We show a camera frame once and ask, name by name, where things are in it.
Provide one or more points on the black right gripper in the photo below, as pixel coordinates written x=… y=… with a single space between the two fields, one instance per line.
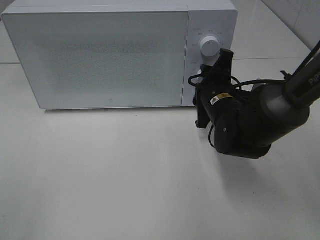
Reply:
x=218 y=75

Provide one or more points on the white microwave door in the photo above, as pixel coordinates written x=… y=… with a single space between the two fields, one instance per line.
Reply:
x=102 y=60

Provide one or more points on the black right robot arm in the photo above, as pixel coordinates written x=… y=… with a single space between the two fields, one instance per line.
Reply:
x=245 y=118

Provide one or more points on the white adjacent table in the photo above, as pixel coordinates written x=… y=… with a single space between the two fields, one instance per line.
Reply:
x=260 y=34

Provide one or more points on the white microwave oven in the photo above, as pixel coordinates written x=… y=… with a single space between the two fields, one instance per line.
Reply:
x=205 y=18

